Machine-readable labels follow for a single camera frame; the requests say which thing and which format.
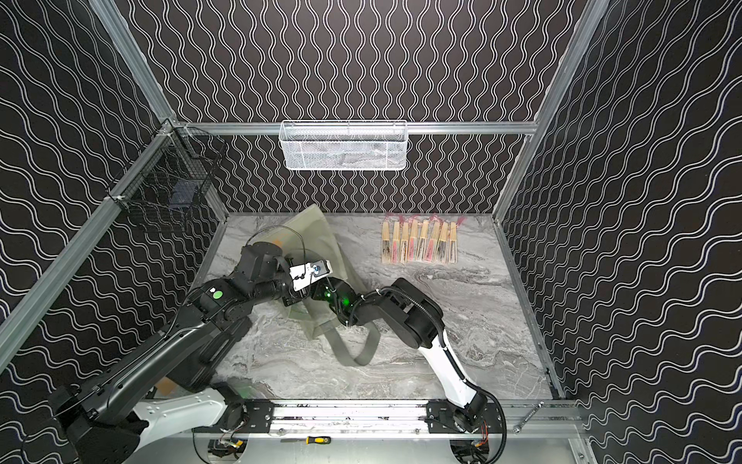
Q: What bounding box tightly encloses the olive green tote bag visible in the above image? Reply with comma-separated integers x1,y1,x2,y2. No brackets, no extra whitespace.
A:
254,205,381,367

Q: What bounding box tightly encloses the folding fan with pink paper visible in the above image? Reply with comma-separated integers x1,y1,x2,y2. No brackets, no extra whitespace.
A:
390,218,401,264

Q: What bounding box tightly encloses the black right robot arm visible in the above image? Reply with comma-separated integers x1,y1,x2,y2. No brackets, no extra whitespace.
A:
311,278,488,432

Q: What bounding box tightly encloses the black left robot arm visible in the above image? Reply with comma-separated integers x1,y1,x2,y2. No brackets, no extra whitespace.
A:
49,242,332,463

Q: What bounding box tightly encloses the horizontal aluminium back bar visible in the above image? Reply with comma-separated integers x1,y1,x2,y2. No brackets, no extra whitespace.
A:
175,121,537,136

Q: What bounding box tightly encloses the left aluminium side bar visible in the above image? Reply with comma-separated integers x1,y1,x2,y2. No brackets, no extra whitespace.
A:
1,130,174,368

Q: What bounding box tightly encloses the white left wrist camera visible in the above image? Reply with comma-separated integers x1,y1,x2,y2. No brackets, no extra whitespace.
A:
290,260,332,292

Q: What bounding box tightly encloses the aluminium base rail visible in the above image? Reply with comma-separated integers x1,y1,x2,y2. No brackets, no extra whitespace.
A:
195,399,582,440

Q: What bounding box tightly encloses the yellow handled screwdriver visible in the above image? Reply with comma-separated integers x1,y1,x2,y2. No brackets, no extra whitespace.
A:
280,436,332,445

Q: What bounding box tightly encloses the white wire mesh basket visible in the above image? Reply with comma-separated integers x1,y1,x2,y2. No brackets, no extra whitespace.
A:
278,120,410,171

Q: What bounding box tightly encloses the black wire mesh basket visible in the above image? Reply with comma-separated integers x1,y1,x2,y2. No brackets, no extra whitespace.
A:
111,127,227,233

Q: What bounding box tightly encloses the aluminium corner frame post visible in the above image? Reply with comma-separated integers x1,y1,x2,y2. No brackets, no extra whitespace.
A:
90,0,176,122

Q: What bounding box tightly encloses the right aluminium frame post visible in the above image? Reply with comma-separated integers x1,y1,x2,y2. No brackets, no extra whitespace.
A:
494,0,610,222

